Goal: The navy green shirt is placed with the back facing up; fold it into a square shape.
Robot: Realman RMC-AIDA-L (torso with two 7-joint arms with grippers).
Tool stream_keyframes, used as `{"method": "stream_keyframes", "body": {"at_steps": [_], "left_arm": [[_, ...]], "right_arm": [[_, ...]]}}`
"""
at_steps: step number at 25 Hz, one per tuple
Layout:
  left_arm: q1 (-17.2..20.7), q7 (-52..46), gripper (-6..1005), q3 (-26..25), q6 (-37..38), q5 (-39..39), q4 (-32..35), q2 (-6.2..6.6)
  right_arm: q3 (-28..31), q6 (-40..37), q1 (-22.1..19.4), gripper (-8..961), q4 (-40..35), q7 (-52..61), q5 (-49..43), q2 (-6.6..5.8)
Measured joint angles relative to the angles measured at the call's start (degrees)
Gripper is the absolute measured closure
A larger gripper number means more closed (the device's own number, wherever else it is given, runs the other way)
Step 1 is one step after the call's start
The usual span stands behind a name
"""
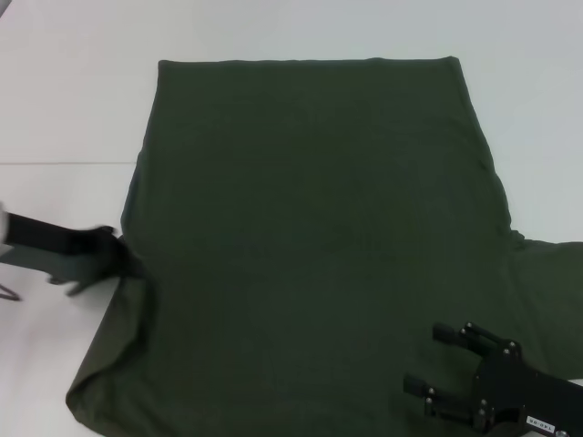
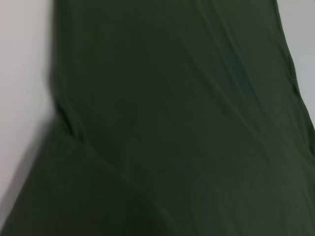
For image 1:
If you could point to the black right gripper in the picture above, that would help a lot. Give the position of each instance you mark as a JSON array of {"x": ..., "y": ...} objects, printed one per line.
[{"x": 514, "y": 387}]

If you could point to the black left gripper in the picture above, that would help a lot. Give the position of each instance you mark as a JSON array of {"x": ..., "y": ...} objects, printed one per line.
[{"x": 50, "y": 234}]

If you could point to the dark green t-shirt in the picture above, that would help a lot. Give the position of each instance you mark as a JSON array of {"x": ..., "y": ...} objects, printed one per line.
[{"x": 319, "y": 205}]

